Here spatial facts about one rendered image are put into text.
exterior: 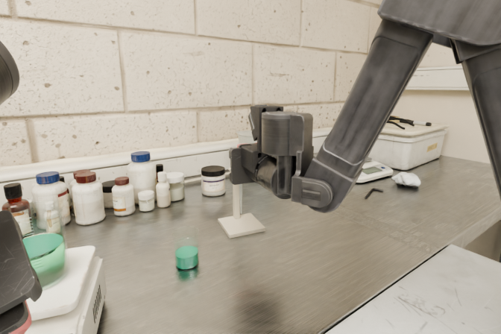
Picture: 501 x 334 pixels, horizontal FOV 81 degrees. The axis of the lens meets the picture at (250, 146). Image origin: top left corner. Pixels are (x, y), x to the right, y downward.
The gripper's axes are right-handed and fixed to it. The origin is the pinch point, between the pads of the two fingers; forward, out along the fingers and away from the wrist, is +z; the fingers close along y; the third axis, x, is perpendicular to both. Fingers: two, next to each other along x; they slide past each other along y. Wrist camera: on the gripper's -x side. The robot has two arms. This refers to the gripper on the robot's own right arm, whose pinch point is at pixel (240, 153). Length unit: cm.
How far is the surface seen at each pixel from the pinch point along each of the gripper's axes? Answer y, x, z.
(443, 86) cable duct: -101, -13, 27
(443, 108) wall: -106, -4, 29
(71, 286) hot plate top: 28.1, 7.4, -22.0
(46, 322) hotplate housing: 30.1, 9.2, -24.3
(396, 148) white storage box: -67, 9, 19
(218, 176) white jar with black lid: -0.6, 10.3, 18.9
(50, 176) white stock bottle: 36.9, 4.5, 15.5
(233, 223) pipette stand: 1.6, 15.3, 0.4
